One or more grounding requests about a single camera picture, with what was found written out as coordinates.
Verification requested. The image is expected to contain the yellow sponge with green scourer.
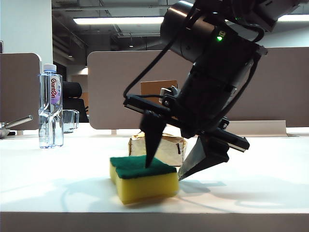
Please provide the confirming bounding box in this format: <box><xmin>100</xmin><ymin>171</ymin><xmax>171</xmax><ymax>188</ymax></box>
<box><xmin>109</xmin><ymin>155</ymin><xmax>180</xmax><ymax>205</ymax></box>

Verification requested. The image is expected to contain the narrow brown desk partition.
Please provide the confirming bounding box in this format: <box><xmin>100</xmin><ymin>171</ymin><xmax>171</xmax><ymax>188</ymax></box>
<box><xmin>0</xmin><ymin>53</ymin><xmax>42</xmax><ymax>131</ymax></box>

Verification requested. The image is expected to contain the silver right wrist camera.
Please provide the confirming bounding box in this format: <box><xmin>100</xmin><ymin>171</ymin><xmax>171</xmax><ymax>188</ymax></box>
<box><xmin>160</xmin><ymin>86</ymin><xmax>181</xmax><ymax>106</ymax></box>

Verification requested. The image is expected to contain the clear Ganten water bottle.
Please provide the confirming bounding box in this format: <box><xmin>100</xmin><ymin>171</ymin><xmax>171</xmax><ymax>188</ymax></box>
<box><xmin>38</xmin><ymin>64</ymin><xmax>64</xmax><ymax>149</ymax></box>

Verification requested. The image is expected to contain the clear glass container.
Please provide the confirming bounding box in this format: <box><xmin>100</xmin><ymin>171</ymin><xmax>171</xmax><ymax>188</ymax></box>
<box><xmin>63</xmin><ymin>109</ymin><xmax>80</xmax><ymax>134</ymax></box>

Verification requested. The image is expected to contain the black office chair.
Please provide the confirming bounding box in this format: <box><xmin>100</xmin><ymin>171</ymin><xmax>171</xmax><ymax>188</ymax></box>
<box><xmin>62</xmin><ymin>81</ymin><xmax>89</xmax><ymax>123</ymax></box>

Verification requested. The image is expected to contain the wide brown desk partition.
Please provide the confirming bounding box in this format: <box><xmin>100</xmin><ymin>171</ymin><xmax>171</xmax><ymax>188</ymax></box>
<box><xmin>87</xmin><ymin>47</ymin><xmax>309</xmax><ymax>135</ymax></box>

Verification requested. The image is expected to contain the long ceiling light strip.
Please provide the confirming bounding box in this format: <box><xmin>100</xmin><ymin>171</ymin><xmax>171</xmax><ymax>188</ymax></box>
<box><xmin>73</xmin><ymin>14</ymin><xmax>309</xmax><ymax>25</ymax></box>

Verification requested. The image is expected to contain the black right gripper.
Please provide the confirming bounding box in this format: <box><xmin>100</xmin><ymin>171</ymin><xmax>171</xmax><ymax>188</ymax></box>
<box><xmin>123</xmin><ymin>70</ymin><xmax>250</xmax><ymax>181</ymax></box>

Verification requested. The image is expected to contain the thin black right gripper cable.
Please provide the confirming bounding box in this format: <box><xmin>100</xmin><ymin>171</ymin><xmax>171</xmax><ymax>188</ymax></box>
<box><xmin>216</xmin><ymin>23</ymin><xmax>266</xmax><ymax>123</ymax></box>

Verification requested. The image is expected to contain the beige cable tray flap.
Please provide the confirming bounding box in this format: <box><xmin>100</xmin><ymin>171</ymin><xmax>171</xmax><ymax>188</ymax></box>
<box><xmin>226</xmin><ymin>120</ymin><xmax>287</xmax><ymax>137</ymax></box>

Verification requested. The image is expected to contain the brown cardboard box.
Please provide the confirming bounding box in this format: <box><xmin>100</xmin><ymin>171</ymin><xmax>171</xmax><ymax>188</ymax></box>
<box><xmin>140</xmin><ymin>80</ymin><xmax>179</xmax><ymax>105</ymax></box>

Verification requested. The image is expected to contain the silver gold tissue pack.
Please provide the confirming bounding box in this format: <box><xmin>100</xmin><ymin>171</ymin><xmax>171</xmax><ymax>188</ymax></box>
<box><xmin>127</xmin><ymin>131</ymin><xmax>188</xmax><ymax>167</ymax></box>

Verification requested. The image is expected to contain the metal handle at left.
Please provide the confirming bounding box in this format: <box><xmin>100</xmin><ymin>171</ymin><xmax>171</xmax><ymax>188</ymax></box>
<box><xmin>0</xmin><ymin>115</ymin><xmax>34</xmax><ymax>139</ymax></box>

